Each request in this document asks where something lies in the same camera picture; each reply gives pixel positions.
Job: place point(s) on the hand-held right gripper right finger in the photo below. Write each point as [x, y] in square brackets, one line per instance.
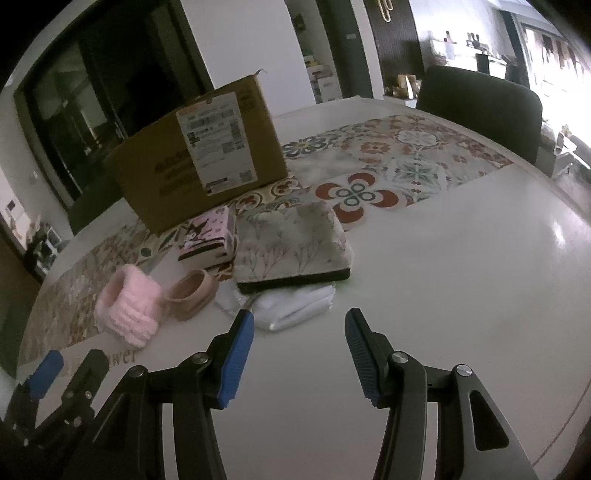
[361, 357]

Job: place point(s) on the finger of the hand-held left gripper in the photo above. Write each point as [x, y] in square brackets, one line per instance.
[45, 367]
[87, 379]

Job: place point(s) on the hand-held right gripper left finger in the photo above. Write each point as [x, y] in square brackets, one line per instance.
[238, 355]

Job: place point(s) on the white folded cloth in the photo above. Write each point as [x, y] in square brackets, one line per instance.
[286, 307]

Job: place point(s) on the beige tape roll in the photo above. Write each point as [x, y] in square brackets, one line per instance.
[189, 293]

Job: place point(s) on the pink fluffy wristband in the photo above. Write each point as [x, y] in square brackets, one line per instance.
[129, 307]

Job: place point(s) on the pink cartoon print tissue pack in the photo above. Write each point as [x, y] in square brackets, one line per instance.
[210, 240]

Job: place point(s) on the floral fabric pouch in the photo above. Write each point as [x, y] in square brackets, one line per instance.
[291, 247]

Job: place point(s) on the dark upholstered chair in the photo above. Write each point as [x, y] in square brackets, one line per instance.
[480, 108]
[94, 205]

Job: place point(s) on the brown cardboard box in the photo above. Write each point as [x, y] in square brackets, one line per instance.
[203, 152]

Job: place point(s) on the patterned table runner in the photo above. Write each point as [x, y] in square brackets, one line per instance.
[392, 152]

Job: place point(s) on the dark glass door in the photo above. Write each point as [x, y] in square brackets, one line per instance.
[111, 83]

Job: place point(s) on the storage shelf with boxes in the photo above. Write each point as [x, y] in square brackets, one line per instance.
[318, 69]

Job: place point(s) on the white sideboard with ornaments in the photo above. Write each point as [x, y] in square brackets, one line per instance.
[466, 53]

